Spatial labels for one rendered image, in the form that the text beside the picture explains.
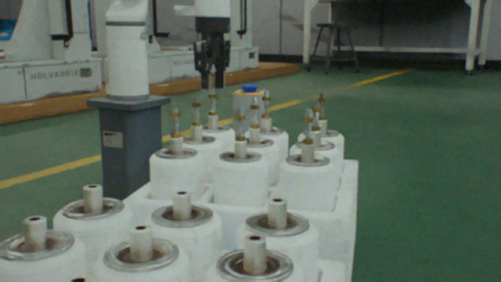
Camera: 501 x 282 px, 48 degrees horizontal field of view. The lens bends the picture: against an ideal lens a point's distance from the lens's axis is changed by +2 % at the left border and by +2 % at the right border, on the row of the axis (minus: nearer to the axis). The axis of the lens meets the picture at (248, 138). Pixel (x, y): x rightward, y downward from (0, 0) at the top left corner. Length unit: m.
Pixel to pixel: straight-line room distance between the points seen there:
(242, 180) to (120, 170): 0.49
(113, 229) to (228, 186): 0.30
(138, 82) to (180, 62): 2.58
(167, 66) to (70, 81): 0.83
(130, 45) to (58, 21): 1.97
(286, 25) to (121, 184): 5.42
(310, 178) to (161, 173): 0.26
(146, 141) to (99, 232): 0.67
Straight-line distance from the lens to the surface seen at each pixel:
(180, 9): 1.19
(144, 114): 1.33
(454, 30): 6.05
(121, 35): 1.33
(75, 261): 0.62
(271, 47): 6.75
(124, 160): 1.35
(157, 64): 3.73
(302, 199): 0.93
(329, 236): 0.91
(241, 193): 0.94
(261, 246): 0.54
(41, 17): 3.31
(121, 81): 1.34
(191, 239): 0.65
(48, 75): 3.12
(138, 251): 0.58
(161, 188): 0.99
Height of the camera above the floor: 0.49
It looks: 12 degrees down
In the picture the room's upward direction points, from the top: straight up
